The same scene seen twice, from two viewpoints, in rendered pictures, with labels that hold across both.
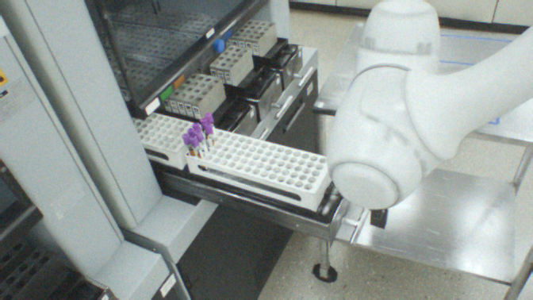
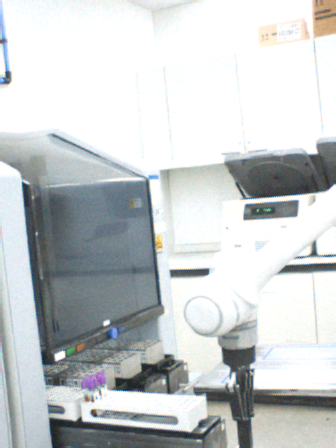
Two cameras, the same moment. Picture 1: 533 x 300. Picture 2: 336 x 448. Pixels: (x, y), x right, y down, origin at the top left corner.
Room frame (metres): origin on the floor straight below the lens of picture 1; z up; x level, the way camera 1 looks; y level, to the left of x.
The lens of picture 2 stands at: (-0.85, 0.07, 1.35)
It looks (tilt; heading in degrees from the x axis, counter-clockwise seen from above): 3 degrees down; 354
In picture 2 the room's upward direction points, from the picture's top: 6 degrees counter-clockwise
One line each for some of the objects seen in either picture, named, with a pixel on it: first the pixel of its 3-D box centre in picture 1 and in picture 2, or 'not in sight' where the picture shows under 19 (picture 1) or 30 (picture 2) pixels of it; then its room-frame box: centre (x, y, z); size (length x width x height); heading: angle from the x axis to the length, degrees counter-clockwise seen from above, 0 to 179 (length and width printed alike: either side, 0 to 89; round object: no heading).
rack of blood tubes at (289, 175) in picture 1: (258, 167); (142, 412); (0.64, 0.02, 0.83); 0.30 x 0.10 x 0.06; 57
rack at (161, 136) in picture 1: (141, 134); (39, 402); (0.81, 0.29, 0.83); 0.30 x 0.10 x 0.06; 57
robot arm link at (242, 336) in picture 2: not in sight; (237, 333); (0.50, -0.20, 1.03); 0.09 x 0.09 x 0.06
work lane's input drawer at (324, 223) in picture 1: (208, 169); (98, 428); (0.72, 0.14, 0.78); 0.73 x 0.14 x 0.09; 57
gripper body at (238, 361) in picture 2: not in sight; (239, 365); (0.50, -0.20, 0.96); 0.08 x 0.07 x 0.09; 147
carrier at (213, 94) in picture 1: (209, 100); (101, 382); (0.89, 0.12, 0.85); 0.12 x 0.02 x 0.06; 148
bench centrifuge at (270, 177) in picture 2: not in sight; (275, 202); (3.07, -1.02, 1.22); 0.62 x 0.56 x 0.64; 145
